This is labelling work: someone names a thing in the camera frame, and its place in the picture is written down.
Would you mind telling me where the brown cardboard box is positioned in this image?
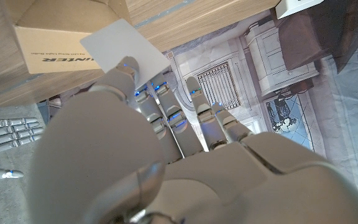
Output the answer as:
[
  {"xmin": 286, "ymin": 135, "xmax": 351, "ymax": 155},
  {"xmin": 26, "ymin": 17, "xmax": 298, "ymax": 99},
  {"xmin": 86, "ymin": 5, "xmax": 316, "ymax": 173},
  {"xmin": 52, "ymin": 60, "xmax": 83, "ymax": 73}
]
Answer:
[{"xmin": 4, "ymin": 0, "xmax": 134, "ymax": 75}]

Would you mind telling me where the printed living room backdrop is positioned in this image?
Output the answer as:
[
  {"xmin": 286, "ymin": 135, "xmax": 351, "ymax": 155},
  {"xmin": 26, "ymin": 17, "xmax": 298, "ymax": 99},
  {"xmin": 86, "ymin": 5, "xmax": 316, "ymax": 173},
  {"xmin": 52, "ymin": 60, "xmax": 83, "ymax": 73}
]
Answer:
[{"xmin": 35, "ymin": 0, "xmax": 358, "ymax": 210}]

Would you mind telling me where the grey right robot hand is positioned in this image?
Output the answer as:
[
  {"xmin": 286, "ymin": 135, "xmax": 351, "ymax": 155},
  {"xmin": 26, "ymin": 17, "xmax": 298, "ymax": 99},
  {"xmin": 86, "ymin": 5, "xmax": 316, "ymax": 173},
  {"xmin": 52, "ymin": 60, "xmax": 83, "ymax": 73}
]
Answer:
[{"xmin": 0, "ymin": 117, "xmax": 45, "ymax": 182}]

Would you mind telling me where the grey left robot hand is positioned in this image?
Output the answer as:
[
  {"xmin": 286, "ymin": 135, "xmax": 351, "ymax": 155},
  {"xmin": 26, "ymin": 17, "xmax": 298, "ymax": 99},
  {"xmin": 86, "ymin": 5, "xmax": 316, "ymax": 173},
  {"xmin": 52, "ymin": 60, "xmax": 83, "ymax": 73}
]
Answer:
[{"xmin": 28, "ymin": 57, "xmax": 358, "ymax": 224}]

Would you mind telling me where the white card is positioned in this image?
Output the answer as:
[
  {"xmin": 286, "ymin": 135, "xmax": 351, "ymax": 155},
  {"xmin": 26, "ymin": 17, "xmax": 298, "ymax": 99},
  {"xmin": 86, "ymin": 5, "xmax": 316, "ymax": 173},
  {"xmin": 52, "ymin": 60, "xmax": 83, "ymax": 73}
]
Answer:
[{"xmin": 79, "ymin": 18, "xmax": 172, "ymax": 91}]

